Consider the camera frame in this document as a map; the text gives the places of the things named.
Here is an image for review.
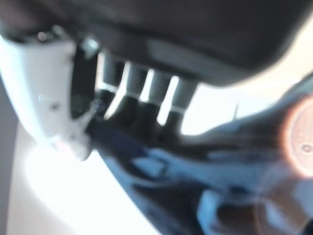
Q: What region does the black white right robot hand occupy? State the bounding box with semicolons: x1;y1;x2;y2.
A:
0;0;313;162

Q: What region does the navy blue garment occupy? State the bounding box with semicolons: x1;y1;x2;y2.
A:
85;115;313;235

